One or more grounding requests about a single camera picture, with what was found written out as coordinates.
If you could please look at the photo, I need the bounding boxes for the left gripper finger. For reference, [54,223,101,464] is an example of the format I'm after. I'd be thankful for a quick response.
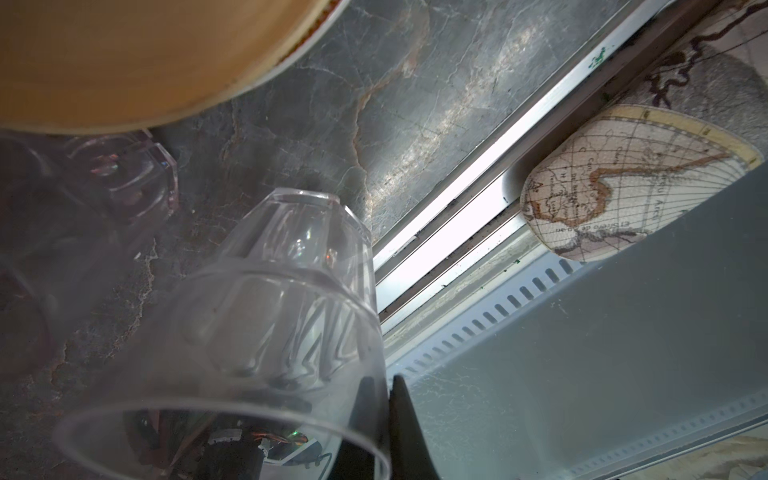
[389,375,440,480]

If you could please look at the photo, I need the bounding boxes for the clear drinking glass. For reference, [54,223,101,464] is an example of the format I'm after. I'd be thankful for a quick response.
[1,130,179,380]
[53,188,391,479]

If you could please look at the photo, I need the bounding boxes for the patterned orange-rim plate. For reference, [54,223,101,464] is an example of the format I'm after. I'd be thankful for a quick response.
[257,0,350,85]

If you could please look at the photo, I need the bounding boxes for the yellow bear plate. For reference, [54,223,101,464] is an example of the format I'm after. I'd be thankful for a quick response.
[1,1,328,134]

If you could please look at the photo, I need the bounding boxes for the grey marbled stone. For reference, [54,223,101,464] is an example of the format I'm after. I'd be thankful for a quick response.
[520,1,767,262]

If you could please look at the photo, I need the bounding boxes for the aluminium front rail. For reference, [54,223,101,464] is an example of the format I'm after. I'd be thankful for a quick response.
[371,0,768,480]

